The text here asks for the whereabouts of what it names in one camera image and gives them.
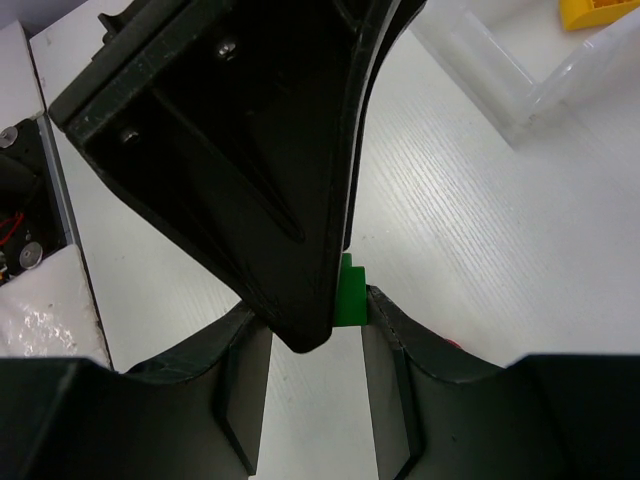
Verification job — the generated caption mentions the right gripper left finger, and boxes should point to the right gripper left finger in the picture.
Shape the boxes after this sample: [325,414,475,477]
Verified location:
[124,304,275,476]

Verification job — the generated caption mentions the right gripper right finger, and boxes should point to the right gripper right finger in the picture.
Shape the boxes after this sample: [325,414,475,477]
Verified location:
[359,284,511,480]

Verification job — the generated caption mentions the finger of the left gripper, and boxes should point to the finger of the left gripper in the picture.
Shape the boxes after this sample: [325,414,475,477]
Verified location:
[49,0,423,353]

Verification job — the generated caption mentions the green lego brick stack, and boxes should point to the green lego brick stack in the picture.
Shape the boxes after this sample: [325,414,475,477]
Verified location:
[333,253,367,328]

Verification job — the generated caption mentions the yellow black striped lego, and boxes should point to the yellow black striped lego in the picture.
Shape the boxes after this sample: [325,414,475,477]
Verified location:
[558,0,639,31]

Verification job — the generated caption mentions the clear plastic sorting tray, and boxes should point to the clear plastic sorting tray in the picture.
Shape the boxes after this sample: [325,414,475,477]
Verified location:
[410,1,639,142]

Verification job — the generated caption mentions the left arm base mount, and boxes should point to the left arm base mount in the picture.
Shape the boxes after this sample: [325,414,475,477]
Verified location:
[1,119,68,284]

